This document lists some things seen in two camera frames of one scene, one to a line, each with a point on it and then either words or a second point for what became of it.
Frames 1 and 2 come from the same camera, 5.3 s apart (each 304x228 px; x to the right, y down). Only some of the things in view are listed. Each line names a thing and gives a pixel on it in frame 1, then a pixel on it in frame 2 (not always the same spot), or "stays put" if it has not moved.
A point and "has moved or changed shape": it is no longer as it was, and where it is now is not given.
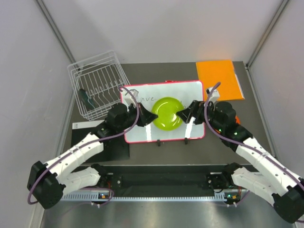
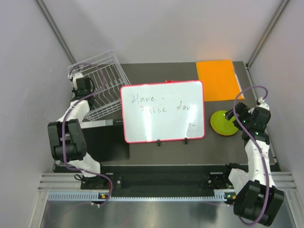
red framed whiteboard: (184, 92) stays put
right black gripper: (195, 110) to (242, 110)
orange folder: (212, 72) stays put
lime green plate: (166, 108) has moved or changed shape
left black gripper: (146, 117) to (75, 92)
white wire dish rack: (97, 82) stays put
